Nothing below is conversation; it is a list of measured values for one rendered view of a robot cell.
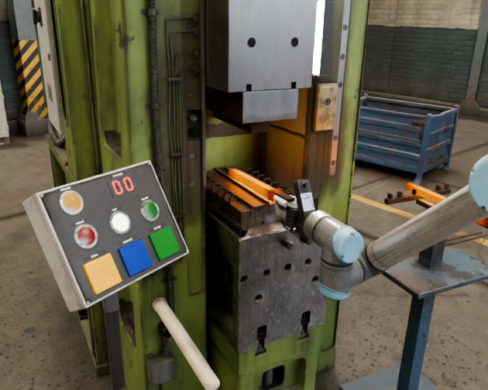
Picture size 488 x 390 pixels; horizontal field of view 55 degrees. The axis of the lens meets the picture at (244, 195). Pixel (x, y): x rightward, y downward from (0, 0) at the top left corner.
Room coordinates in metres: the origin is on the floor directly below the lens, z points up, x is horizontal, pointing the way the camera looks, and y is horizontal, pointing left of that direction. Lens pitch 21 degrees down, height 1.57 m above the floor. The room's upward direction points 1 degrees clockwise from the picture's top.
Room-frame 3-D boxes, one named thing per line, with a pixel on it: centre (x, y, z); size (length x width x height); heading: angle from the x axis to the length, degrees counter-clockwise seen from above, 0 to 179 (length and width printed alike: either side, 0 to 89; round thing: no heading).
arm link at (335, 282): (1.18, -0.27, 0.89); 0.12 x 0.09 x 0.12; 129
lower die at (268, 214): (1.64, 0.02, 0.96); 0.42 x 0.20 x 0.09; 29
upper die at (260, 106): (1.64, 0.02, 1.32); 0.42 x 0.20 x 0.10; 29
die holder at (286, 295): (1.68, -0.02, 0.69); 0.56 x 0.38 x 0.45; 29
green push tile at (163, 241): (1.12, 0.21, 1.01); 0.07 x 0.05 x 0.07; 144
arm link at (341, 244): (1.17, -0.26, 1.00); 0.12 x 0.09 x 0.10; 29
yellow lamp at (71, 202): (1.01, 0.40, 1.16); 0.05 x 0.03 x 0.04; 119
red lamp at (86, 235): (0.99, 0.37, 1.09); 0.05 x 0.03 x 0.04; 119
